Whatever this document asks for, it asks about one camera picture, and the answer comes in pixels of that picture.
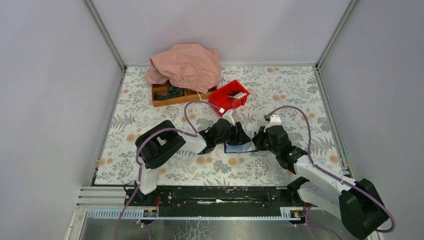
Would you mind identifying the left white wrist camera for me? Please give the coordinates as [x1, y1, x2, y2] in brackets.
[221, 109, 237, 126]

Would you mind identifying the wooden tray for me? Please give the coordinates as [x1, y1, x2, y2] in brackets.
[151, 81, 217, 107]

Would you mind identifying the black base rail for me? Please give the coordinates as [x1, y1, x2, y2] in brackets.
[123, 185, 307, 218]

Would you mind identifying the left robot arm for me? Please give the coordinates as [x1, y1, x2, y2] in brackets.
[135, 118, 255, 206]

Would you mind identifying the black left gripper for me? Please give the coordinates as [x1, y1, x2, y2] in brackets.
[214, 121, 251, 146]

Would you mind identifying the pink cloth garment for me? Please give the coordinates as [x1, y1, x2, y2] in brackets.
[144, 43, 222, 94]

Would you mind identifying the red plastic bin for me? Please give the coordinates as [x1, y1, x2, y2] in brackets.
[208, 79, 250, 117]

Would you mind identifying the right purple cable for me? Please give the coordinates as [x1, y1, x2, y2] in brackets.
[264, 105, 397, 240]

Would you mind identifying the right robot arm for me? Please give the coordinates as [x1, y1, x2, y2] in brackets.
[252, 125, 389, 240]

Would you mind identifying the navy blue card holder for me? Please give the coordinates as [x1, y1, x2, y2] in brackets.
[224, 131, 258, 154]

